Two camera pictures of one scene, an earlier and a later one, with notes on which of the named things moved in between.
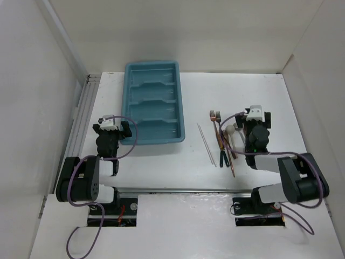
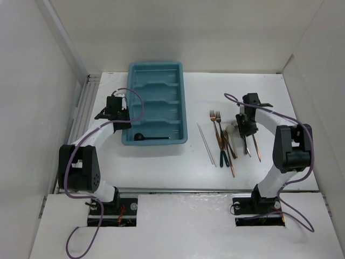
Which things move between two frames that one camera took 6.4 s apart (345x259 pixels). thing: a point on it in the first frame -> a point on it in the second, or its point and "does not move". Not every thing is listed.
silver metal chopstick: x=206 y=143 does not move
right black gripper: x=241 y=119 -> x=245 y=130
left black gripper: x=122 y=134 -> x=125 y=125
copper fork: x=212 y=114 does not move
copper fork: x=218 y=119 does not move
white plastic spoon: x=230 y=130 does not move
